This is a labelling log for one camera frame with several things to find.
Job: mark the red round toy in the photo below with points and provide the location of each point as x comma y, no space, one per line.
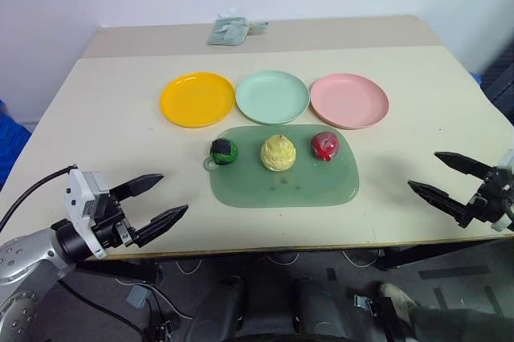
324,146

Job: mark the translucent green cutting mat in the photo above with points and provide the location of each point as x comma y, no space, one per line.
281,189

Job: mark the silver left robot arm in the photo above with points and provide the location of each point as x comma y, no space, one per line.
25,262

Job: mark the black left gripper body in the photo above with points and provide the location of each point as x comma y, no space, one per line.
110,219

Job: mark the dark trouser leg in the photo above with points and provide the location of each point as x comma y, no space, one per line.
462,326

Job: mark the pink plate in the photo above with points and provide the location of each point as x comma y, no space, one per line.
348,100

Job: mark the black ribbed object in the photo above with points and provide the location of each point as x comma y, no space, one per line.
500,77

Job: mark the mint green plate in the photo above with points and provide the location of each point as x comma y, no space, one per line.
272,96

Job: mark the small grey box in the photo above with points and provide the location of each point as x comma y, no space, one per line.
137,296

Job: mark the folded green cloth bag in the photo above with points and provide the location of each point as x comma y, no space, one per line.
227,32

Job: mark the white shoe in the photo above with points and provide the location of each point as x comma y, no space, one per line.
395,295

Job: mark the small blue object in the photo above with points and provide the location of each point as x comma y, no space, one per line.
476,78

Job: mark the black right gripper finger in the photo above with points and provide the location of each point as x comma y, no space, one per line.
462,163
437,199

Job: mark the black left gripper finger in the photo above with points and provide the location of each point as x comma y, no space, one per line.
160,223
138,186

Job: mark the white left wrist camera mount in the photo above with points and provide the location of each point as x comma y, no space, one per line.
78,193

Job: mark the blue plastic crate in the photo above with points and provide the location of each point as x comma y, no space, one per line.
10,145

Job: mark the black table frame bar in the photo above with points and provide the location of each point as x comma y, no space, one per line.
433,253

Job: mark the yellow round toy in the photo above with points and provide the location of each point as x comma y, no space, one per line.
278,154

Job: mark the green and black ball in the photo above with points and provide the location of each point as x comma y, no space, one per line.
224,152

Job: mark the dark rounded shape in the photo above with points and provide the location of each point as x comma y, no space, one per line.
219,310
317,310

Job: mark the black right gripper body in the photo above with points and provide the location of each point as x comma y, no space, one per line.
490,197

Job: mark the yellow plate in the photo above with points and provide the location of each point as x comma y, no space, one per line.
197,99

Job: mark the metal caster wheel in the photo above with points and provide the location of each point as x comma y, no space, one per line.
362,302

